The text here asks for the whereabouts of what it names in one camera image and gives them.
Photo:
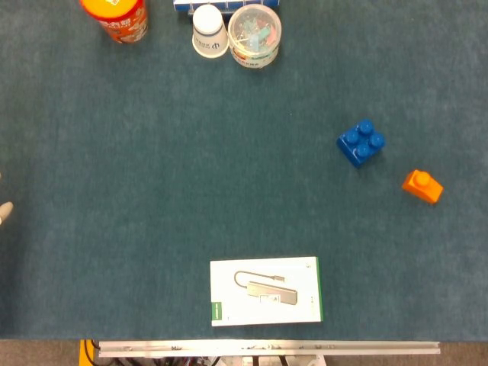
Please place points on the aluminium rail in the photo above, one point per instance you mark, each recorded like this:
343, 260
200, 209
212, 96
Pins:
267, 347

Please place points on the white paper cup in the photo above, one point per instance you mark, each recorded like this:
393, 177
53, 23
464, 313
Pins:
209, 34

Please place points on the yellow frame piece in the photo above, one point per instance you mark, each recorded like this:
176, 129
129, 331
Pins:
83, 352

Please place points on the clear jar of clips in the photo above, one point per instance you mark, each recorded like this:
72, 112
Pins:
254, 36

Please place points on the red snack canister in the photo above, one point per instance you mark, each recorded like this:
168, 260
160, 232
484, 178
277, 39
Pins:
119, 19

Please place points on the white USB hub box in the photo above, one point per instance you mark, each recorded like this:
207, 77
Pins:
265, 291

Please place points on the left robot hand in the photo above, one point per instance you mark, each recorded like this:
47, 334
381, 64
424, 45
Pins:
4, 210

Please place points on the blue building block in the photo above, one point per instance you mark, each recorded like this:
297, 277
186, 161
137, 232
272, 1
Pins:
361, 143

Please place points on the orange building block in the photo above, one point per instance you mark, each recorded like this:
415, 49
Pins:
422, 185

